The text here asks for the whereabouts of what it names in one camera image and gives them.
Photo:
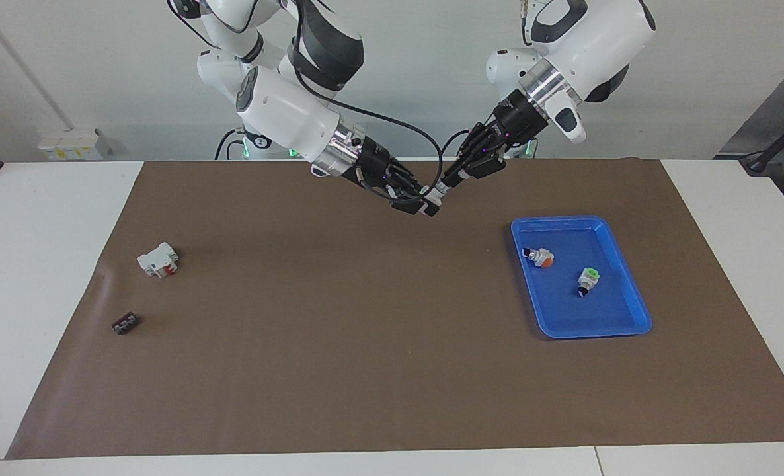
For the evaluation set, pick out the blue plastic tray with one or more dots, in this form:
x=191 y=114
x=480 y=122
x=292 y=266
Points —
x=564 y=311

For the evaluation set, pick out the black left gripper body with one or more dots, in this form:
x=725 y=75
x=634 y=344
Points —
x=511 y=129

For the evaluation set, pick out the small black terminal block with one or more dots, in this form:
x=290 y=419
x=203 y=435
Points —
x=124 y=323

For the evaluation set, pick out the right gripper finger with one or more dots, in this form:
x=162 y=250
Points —
x=413 y=207
x=413 y=182

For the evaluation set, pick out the black stand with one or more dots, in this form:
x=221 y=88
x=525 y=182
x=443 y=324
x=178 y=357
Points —
x=772 y=149

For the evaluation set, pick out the brown table mat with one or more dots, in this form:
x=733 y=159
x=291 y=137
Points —
x=365 y=330

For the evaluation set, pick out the white circuit breaker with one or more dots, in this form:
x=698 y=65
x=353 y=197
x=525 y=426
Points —
x=156 y=259

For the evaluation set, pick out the orange capped selector switch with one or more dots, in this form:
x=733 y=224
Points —
x=543 y=257

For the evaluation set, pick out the white wall socket box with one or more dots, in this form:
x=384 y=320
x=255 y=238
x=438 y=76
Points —
x=71 y=144

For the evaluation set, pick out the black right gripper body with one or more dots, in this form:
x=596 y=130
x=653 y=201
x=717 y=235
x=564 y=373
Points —
x=379 y=168

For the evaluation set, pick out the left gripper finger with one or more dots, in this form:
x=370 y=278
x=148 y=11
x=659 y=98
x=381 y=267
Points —
x=461 y=172
x=488 y=168

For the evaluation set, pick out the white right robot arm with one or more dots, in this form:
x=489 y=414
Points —
x=286 y=116

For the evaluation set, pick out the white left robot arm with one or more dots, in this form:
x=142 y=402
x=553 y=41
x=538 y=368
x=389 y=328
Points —
x=597 y=39

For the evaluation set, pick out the green capped selector switch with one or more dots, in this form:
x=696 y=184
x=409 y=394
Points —
x=436 y=194
x=588 y=279

